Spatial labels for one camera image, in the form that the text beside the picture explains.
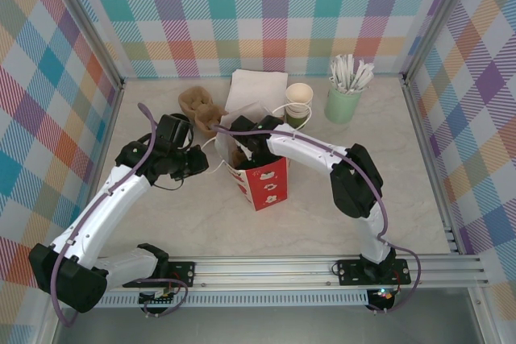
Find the white red printed paper bag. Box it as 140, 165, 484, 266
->
201, 100, 314, 213

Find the stack of white napkins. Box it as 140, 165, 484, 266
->
224, 68, 289, 114

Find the stack of brown cup carriers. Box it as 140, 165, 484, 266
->
178, 85, 231, 139

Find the stack of green paper cups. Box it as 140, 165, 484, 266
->
285, 82, 315, 131

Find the mint green holder cup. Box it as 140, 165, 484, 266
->
324, 80, 363, 124

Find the aluminium side rail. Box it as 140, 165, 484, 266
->
72, 80, 125, 260
402, 73, 460, 256

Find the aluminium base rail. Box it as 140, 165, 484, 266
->
96, 255, 487, 292

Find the slotted grey cable duct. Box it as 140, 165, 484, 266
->
96, 293, 371, 309

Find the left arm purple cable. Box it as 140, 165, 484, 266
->
51, 102, 189, 327

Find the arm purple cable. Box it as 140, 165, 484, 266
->
51, 102, 189, 327
216, 126, 423, 317

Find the aluminium frame post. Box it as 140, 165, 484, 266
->
47, 0, 126, 91
402, 0, 481, 79

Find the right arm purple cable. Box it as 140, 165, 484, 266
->
216, 126, 423, 317

